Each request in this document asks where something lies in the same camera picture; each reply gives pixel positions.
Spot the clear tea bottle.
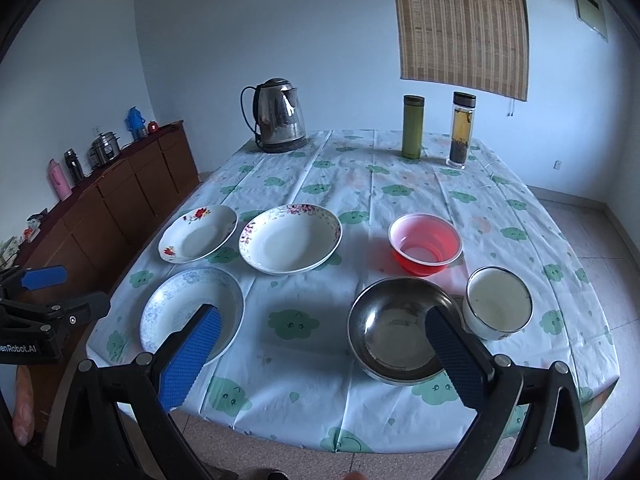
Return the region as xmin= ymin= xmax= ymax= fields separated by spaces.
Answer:
xmin=447 ymin=91 xmax=476 ymax=168

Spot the steel cooking pot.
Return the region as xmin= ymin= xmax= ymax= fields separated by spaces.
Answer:
xmin=88 ymin=132 xmax=120 ymax=169

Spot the brown wooden sideboard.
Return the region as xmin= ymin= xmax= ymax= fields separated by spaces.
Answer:
xmin=15 ymin=122 xmax=198 ymax=304

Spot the pink thermos flask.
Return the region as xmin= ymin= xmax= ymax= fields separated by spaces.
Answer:
xmin=47 ymin=159 xmax=73 ymax=202

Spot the white enamel bowl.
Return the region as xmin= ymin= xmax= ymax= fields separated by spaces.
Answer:
xmin=462 ymin=266 xmax=534 ymax=341

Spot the wall electrical panel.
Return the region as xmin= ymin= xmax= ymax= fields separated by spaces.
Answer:
xmin=575 ymin=0 xmax=608 ymax=41

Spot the black thermos flask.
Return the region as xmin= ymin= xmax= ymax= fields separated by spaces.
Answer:
xmin=64 ymin=148 xmax=86 ymax=185

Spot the bamboo window blind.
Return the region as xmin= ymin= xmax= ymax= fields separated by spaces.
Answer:
xmin=395 ymin=0 xmax=529 ymax=101

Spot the cloud pattern tablecloth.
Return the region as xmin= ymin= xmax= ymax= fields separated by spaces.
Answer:
xmin=86 ymin=129 xmax=622 ymax=454

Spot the stainless electric kettle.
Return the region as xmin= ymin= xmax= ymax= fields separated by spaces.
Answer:
xmin=240 ymin=78 xmax=307 ymax=153

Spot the green thermos bottle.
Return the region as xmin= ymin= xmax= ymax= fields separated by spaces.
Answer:
xmin=401 ymin=94 xmax=424 ymax=159

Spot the red flower white plate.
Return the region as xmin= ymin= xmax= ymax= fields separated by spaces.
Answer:
xmin=157 ymin=205 xmax=238 ymax=264

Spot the pink floral rim plate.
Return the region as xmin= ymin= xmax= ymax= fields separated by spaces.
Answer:
xmin=239 ymin=204 xmax=343 ymax=275

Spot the blue pattern white plate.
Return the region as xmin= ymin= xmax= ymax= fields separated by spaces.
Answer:
xmin=139 ymin=268 xmax=245 ymax=364

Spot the red plastic bowl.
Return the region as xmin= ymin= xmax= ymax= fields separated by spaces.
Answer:
xmin=388 ymin=212 xmax=462 ymax=278

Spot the person's left hand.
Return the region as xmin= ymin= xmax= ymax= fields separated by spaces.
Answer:
xmin=12 ymin=365 xmax=35 ymax=446

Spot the stainless steel bowl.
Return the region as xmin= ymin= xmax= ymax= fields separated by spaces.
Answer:
xmin=347 ymin=278 xmax=460 ymax=386

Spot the clutter on sideboard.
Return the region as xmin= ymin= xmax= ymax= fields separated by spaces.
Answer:
xmin=0 ymin=208 xmax=49 ymax=270

